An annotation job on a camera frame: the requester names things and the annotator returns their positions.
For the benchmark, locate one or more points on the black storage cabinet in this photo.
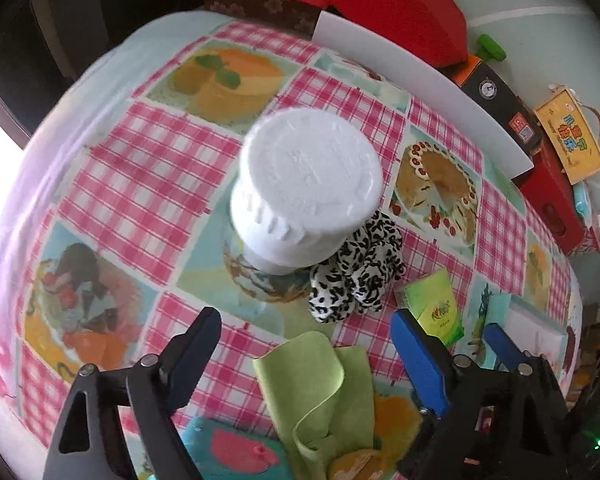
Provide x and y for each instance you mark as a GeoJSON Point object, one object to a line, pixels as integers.
{"type": "Point", "coordinates": [55, 10]}

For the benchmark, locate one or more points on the white plastic pill bottle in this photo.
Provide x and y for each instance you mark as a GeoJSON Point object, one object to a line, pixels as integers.
{"type": "Point", "coordinates": [305, 170]}

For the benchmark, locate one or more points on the teal plastic case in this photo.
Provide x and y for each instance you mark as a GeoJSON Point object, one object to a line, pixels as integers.
{"type": "Point", "coordinates": [205, 440]}

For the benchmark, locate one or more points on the light green cloth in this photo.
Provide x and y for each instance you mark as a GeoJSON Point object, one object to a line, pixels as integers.
{"type": "Point", "coordinates": [305, 385]}

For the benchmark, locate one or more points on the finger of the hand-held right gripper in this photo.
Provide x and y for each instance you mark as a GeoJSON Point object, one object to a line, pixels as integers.
{"type": "Point", "coordinates": [502, 345]}

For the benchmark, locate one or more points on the black white leopard scrunchie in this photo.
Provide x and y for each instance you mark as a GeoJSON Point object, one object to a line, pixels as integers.
{"type": "Point", "coordinates": [355, 270]}

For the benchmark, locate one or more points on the pink checkered picture tablecloth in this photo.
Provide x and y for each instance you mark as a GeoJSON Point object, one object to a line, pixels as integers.
{"type": "Point", "coordinates": [130, 160]}

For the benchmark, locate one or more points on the round gold tin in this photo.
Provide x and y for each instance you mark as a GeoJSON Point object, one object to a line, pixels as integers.
{"type": "Point", "coordinates": [355, 465]}

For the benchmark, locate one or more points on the green plastic knob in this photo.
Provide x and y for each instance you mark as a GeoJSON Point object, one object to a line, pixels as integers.
{"type": "Point", "coordinates": [491, 49]}

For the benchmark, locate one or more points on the dark red carton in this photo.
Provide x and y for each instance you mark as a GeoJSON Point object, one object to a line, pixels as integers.
{"type": "Point", "coordinates": [545, 190]}

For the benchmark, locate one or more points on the blue face mask pack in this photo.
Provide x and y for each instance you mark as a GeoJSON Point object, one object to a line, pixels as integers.
{"type": "Point", "coordinates": [582, 202]}

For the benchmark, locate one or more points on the white board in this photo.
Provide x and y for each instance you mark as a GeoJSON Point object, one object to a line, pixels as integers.
{"type": "Point", "coordinates": [420, 85]}

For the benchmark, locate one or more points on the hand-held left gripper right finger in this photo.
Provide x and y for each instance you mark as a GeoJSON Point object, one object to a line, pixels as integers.
{"type": "Point", "coordinates": [420, 360]}

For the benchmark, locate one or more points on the black orange box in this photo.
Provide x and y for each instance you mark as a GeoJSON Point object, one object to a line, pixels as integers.
{"type": "Point", "coordinates": [490, 90]}

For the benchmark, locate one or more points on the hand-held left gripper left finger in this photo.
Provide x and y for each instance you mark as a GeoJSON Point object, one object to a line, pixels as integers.
{"type": "Point", "coordinates": [195, 360]}

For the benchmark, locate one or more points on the green tissue packet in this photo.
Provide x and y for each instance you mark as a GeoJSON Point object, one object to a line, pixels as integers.
{"type": "Point", "coordinates": [432, 300]}

